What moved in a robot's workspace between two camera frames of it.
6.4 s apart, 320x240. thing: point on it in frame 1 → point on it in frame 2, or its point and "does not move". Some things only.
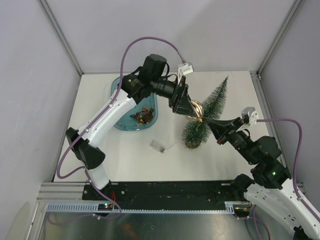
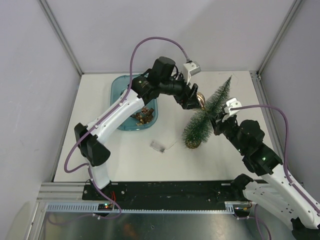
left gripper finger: [184, 106] → [193, 101]
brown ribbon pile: [144, 118] does not move
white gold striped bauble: [198, 109] → [201, 99]
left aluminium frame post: [46, 8] does not move
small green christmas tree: [215, 106] does not move
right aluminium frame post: [294, 8] does not move
